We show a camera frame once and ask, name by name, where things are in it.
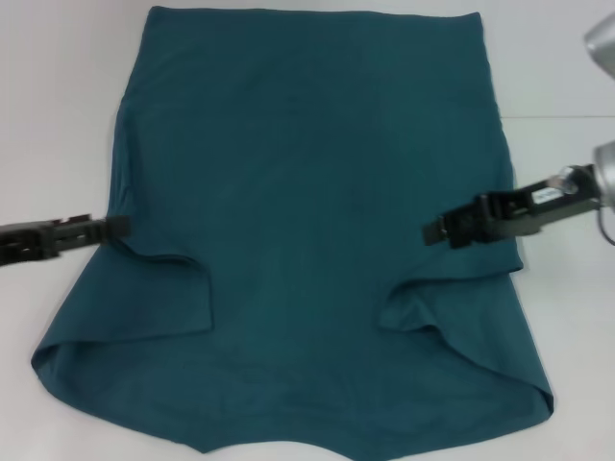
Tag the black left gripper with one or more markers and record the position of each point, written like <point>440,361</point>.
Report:
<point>24,245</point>

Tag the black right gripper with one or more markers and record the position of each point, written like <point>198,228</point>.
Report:
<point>548,211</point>

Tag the blue shirt with FREE print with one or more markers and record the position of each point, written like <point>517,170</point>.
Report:
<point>298,216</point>

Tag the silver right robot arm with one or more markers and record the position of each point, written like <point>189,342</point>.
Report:
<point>606,173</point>

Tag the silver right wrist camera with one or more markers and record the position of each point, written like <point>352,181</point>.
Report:
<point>603,45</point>

